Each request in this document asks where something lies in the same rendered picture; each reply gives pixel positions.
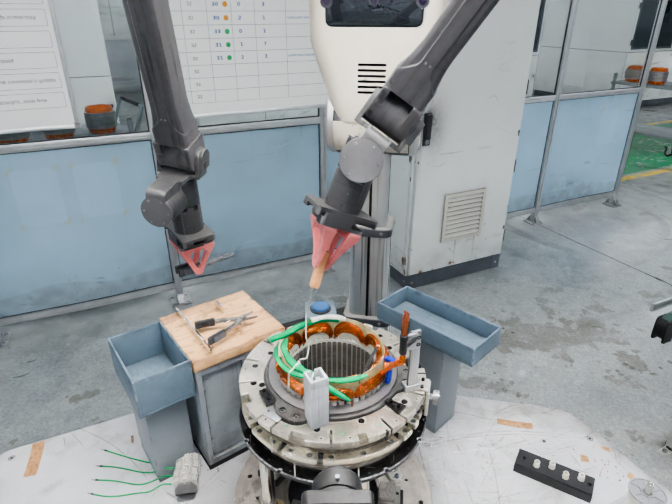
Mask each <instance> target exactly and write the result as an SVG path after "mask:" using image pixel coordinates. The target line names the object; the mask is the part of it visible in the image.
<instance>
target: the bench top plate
mask: <svg viewBox="0 0 672 504"><path fill-rule="evenodd" d="M497 418H499V419H505V420H511V421H517V422H525V423H533V429H526V428H518V427H512V426H506V425H500V424H497ZM420 442H422V443H420ZM428 442H431V443H428ZM432 442H433V444H432ZM32 444H34V443H32ZM32 444H29V445H25V446H22V447H19V448H15V449H12V450H9V451H7V452H4V453H1V454H0V504H234V494H235V489H236V485H237V481H238V478H239V476H240V473H241V471H242V469H243V467H244V466H245V464H246V462H247V461H248V459H249V458H250V457H251V455H252V453H251V451H250V450H248V451H246V452H244V453H242V454H240V455H238V456H236V457H235V458H233V459H231V460H229V461H227V462H225V463H223V464H221V465H219V466H217V467H216V468H214V469H212V470H210V469H209V467H208V465H207V464H206V462H205V461H204V459H203V457H202V456H201V454H200V452H199V451H198V449H197V448H196V446H195V444H194V443H193V444H194V450H195V453H198V455H199V461H200V476H199V477H198V484H199V489H198V493H195V498H194V499H193V500H191V501H184V502H179V501H177V498H178V495H177V496H175V490H174V485H173V483H174V480H173V477H170V478H168V479H166V480H164V481H162V482H159V480H156V481H154V482H151V483H149V484H145V485H130V484H125V483H120V482H113V481H95V480H92V479H109V480H118V481H124V482H129V483H135V484H142V483H146V482H149V481H152V480H155V479H157V476H156V474H155V473H139V472H134V471H130V470H125V469H119V468H112V467H100V466H96V465H106V466H117V467H123V468H128V469H133V470H137V471H143V472H151V471H154V470H153V468H152V466H151V464H150V463H145V462H141V461H137V460H133V459H129V458H126V457H123V456H119V455H116V454H113V453H110V452H107V451H104V450H102V449H106V450H109V451H112V452H115V453H118V454H122V455H125V456H128V457H132V458H135V459H139V460H144V461H148V462H149V459H148V457H147V455H146V453H145V451H144V449H143V447H142V445H141V440H140V436H139V432H138V427H137V423H136V419H135V414H134V413H132V414H129V415H126V416H122V417H119V418H116V419H112V420H109V421H106V422H102V423H99V424H96V425H92V426H89V427H86V428H82V429H79V430H75V431H72V432H69V433H65V434H62V435H59V436H55V437H52V438H49V439H45V444H44V449H43V453H42V457H41V461H40V464H39V468H38V471H37V474H36V475H33V476H28V477H23V476H24V473H25V470H26V467H27V464H28V460H29V457H30V453H31V449H32ZM431 444H432V447H431ZM593 446H595V447H593ZM602 446H605V447H609V449H610V451H611V452H609V451H606V450H604V449H602V448H600V447H602ZM573 448H574V450H573ZM519 449H523V450H525V451H528V452H531V453H533V454H536V455H538V456H541V457H543V458H546V459H548V460H551V461H554V462H556V463H558V464H561V465H563V466H566V467H568V468H571V469H573V470H576V471H578V472H581V473H584V474H586V475H588V476H591V477H593V478H595V484H594V490H593V495H592V499H591V502H590V503H588V502H586V501H583V500H581V499H578V498H576V497H574V496H571V495H569V494H567V493H564V492H562V491H559V490H557V489H555V488H552V487H550V486H548V485H545V484H543V483H540V482H538V481H536V480H533V479H531V478H529V477H526V476H524V475H521V474H519V473H517V472H514V471H513V468H514V463H515V460H516V457H517V454H518V452H519ZM414 454H415V456H416V457H417V458H418V460H419V461H420V463H421V465H422V466H423V468H424V470H425V472H426V475H427V477H428V480H429V483H430V487H431V493H432V504H476V503H477V502H478V503H480V504H609V503H611V502H613V501H615V500H616V499H618V498H620V497H622V496H624V495H625V494H627V492H628V490H629V489H628V483H629V481H630V480H631V479H630V478H629V477H627V475H628V473H629V472H631V473H632V474H633V475H634V476H635V478H644V479H647V480H650V481H652V482H654V483H655V484H657V485H658V486H659V487H661V488H662V489H663V491H664V492H665V493H666V495H667V499H668V501H667V504H672V494H671V493H670V492H669V491H668V490H666V489H665V488H664V487H663V486H661V485H660V484H659V483H658V482H656V481H655V480H654V479H653V478H651V477H650V476H649V475H648V474H646V473H645V472H644V471H643V470H641V469H640V468H639V467H638V466H636V465H635V464H634V463H633V462H631V461H630V460H629V459H628V458H626V457H625V456H624V455H623V454H621V453H620V452H619V451H618V450H616V449H615V448H614V447H613V446H611V445H610V444H609V443H608V442H606V441H605V440H604V439H603V438H601V437H600V436H599V435H598V434H596V433H595V432H594V431H593V430H591V429H590V428H589V427H588V426H586V425H585V424H584V423H583V422H581V421H580V420H579V419H578V418H576V417H575V416H574V415H573V414H571V413H570V412H568V411H566V410H562V409H556V408H546V407H540V406H533V405H526V404H518V403H511V402H503V401H496V400H488V399H481V398H473V397H465V396H458V395H456V402H455V409H454V416H453V417H452V418H451V419H450V420H449V421H448V422H447V423H446V424H444V425H443V426H442V427H441V428H440V429H439V430H438V431H437V432H436V433H435V434H434V433H432V432H431V431H429V430H428V429H426V428H425V432H424V435H423V438H422V440H421V441H419V446H418V447H417V449H416V450H415V451H414ZM580 454H582V455H585V456H588V459H589V462H581V456H580ZM594 459H595V461H596V462H595V461H594ZM601 459H602V461H601ZM608 461H610V462H608ZM604 464H606V466H605V465H604ZM607 464H609V465H607ZM615 466H617V468H616V467H615ZM602 467H603V468H602ZM607 471H608V472H607ZM600 472H601V474H600ZM617 473H618V474H617ZM599 475H600V476H599ZM623 475H624V477H623ZM607 477H608V478H607ZM619 479H620V480H621V481H619ZM444 481H445V483H446V484H447V486H448V488H449V489H448V488H447V486H446V484H445V483H444ZM163 483H172V485H162V486H160V487H158V488H157V489H155V490H154V491H152V492H149V493H143V494H133V495H128V496H121V497H101V496H95V495H91V494H88V493H95V494H99V495H107V496H114V495H123V494H129V493H136V492H146V491H150V490H152V489H154V488H155V487H157V486H158V485H160V484H163Z"/></svg>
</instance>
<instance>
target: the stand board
mask: <svg viewBox="0 0 672 504"><path fill-rule="evenodd" d="M215 300H218V301H219V302H220V303H221V304H222V305H223V312H224V313H221V312H220V311H219V310H218V309H217V308H216V305H215ZM215 300H212V301H209V302H206V303H203V304H200V305H197V306H194V307H191V308H188V309H185V310H182V311H181V312H182V314H183V315H184V316H185V317H186V318H187V319H188V321H189V322H190V323H191V324H192V325H193V327H194V328H195V324H194V321H199V320H204V319H209V318H214V319H220V318H229V317H238V316H242V315H244V314H246V313H249V312H251V311H253V313H251V314H250V315H248V316H247V317H252V316H257V317H256V318H253V319H250V320H246V321H243V322H242V323H241V324H242V331H243V332H242V333H240V332H239V331H238V330H237V329H236V328H234V329H233V330H231V331H230V332H229V333H228V334H226V335H227V336H226V337H225V338H223V339H221V340H220V341H218V342H216V343H214V344H213V345H211V348H212V354H209V352H208V351H207V350H206V349H205V348H204V346H203V345H202V344H201V343H200V342H199V340H198V339H197V338H196V337H195V336H194V334H193V333H192V332H191V331H190V330H189V328H188V327H187V326H186V325H185V324H184V322H183V321H182V320H181V319H180V317H179V316H178V315H177V314H176V313H173V314H170V315H167V316H164V317H161V318H159V321H161V322H162V323H163V325H164V326H165V327H166V329H167V330H168V331H169V333H170V334H171V335H172V337H173V338H174V339H175V341H176V342H177V343H178V345H179V346H180V347H181V349H182V350H183V351H184V352H185V354H186V355H187V356H188V358H189V359H190V360H191V366H192V370H193V372H194V373H196V372H199V371H201V370H203V369H206V368H208V367H211V366H213V365H216V364H218V363H221V362H223V361H226V360H228V359H230V358H233V357H235V356H238V355H240V354H243V353H245V352H248V351H250V350H253V349H254V348H255V347H256V346H257V345H258V344H259V343H261V342H262V341H263V342H264V340H265V339H266V338H268V337H269V336H271V335H273V334H274V333H276V332H278V331H280V332H284V331H285V327H284V326H283V325H282V324H281V323H279V322H278V321H277V320H276V319H275V318H274V317H273V316H271V315H270V314H269V313H268V312H267V311H266V310H265V309H264V308H262V307H261V306H260V305H259V304H258V303H257V302H256V301H254V300H253V299H252V298H251V297H250V296H249V295H248V294H246V293H245V292H244V291H243V290H242V291H239V292H236V293H233V294H230V295H227V296H224V297H221V298H218V299H215ZM233 323H234V322H226V323H217V324H215V326H210V327H206V328H201V329H196V330H197V331H198V332H199V334H200V335H201V336H202V337H203V338H204V339H205V341H206V342H207V343H208V339H207V338H208V337H210V336H211V335H213V334H215V333H217V332H218V331H220V330H222V329H226V328H227V327H229V326H230V325H231V324H233Z"/></svg>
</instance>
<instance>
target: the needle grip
mask: <svg viewBox="0 0 672 504"><path fill-rule="evenodd" d="M329 255H330V252H329V251H326V253H325V255H324V257H323V259H322V260H321V262H320V264H319V265H318V267H317V268H315V267H314V271H313V274H312V277H311V281H310V284H309V285H310V287H312V288H316V289H318V288H319V287H320V284H321V281H322V278H323V275H324V271H325V268H326V264H327V261H328V258H329Z"/></svg>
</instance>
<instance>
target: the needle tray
mask: <svg viewBox="0 0 672 504"><path fill-rule="evenodd" d="M403 311H406V312H408V314H409V313H410V315H409V317H410V318H409V321H410V328H409V332H410V333H411V331H412V330H417V329H421V330H422V334H421V345H420V356H419V363H420V364H421V368H424V370H425V373H426V379H430V381H431V386H430V393H433V391H434V389H435V390H439V391H440V393H439V396H440V399H439V403H438V406H437V405H433V404H432V400H433V399H432V400H429V404H428V413H427V419H426V427H425V428H426V429H428V430H429V431H431V432H432V433H434V434H435V433H436V432H437V431H438V430H439V429H440V428H441V427H442V426H443V425H444V424H446V423H447V422H448V421H449V420H450V419H451V418H452V417H453V416H454V409H455V402H456V395H457V387H458V380H459V372H460V365H461V362H462V363H464V364H466V365H468V366H470V367H473V366H475V365H476V364H477V363H478V362H479V361H480V360H482V359H483V358H484V357H485V356H486V355H487V354H489V353H490V352H491V351H492V350H493V349H494V348H495V347H497V346H498V345H499V342H500V336H501V330H502V327H500V326H498V325H496V324H493V323H491V322H489V321H487V320H484V319H482V318H480V317H477V316H475V315H473V314H471V313H468V312H466V311H464V310H462V309H459V308H457V307H455V306H452V305H450V304H448V303H446V302H443V301H441V300H439V299H436V298H434V297H432V296H430V295H427V294H425V293H423V292H420V291H418V290H416V289H414V288H411V287H409V286H405V287H403V288H402V289H400V290H398V291H396V292H395V293H393V294H391V295H389V296H388V297H386V298H384V299H382V300H381V301H379V302H378V303H377V319H379V320H381V321H383V322H384V323H386V324H388V325H390V326H392V327H394V328H396V329H398V330H400V331H401V327H402V321H403V320H404V312H403ZM402 316H403V320H402Z"/></svg>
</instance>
